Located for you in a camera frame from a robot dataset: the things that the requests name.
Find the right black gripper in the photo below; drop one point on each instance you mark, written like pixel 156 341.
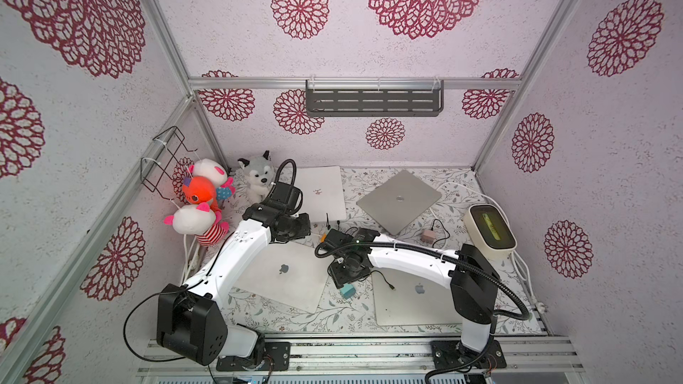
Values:
pixel 344 270

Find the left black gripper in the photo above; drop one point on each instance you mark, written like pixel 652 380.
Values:
pixel 305 229

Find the teal charger plug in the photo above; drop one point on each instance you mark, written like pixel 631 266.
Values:
pixel 348 291

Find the pink charger plug purple strip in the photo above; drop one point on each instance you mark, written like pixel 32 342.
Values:
pixel 428 236

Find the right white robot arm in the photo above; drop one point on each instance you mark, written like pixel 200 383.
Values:
pixel 478 294

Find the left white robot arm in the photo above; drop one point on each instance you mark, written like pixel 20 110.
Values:
pixel 190 321

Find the white laptop back left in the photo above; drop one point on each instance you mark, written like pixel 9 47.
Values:
pixel 323 196

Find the white laptop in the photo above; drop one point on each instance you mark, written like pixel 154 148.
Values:
pixel 290 274
pixel 323 196

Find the white laptop front left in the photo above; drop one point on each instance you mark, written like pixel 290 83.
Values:
pixel 290 274

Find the silver laptop front right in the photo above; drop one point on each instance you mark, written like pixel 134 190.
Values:
pixel 402 299

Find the silver laptop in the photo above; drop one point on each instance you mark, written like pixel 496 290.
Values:
pixel 399 202
pixel 402 299

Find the silver laptop back right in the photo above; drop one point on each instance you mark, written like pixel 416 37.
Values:
pixel 399 202

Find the floral table mat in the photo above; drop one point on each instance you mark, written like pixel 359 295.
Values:
pixel 334 314

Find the grey husky plush toy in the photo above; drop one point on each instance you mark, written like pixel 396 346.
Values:
pixel 258 173

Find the white pink plush striped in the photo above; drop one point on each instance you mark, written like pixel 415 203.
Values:
pixel 201 221

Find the white pink plush top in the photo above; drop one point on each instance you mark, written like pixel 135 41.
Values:
pixel 212 171

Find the cream box green display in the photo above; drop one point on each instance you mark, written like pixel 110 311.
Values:
pixel 490 232

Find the aluminium front rail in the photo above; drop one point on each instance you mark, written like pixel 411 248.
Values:
pixel 294 358

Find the grey metal wall shelf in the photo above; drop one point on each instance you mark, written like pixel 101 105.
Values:
pixel 373 102

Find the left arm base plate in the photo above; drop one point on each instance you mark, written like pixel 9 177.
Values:
pixel 268 356

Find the black wire basket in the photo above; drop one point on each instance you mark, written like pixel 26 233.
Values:
pixel 165 172

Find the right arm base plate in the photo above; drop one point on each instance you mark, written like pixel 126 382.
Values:
pixel 467 357

